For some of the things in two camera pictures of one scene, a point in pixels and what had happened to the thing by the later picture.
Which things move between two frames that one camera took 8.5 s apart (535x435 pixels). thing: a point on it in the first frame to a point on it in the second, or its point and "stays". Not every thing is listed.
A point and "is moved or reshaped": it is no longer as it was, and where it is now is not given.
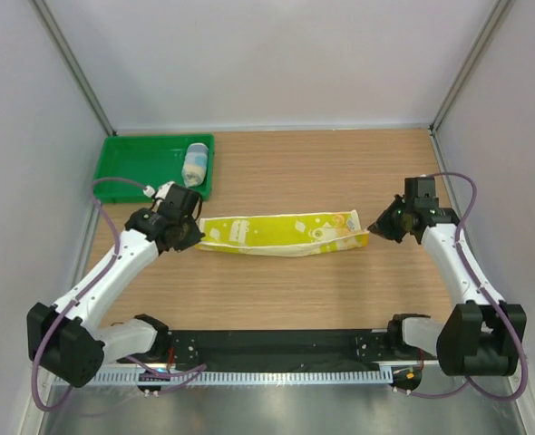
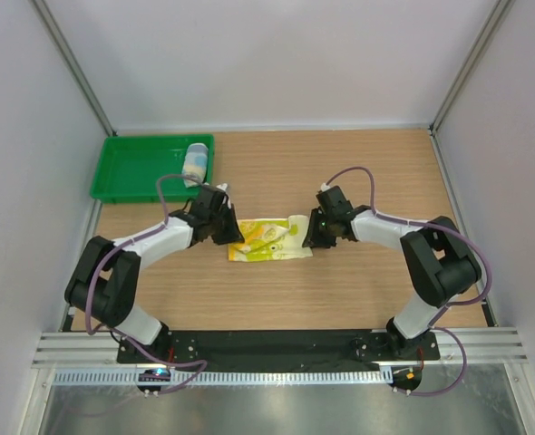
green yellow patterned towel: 280,235 is moved or reshaped
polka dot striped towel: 195,166 stays
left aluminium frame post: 45,12 stays
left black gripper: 193,237 to 233,235
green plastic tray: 149,159 stays
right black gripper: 382,225 to 314,240
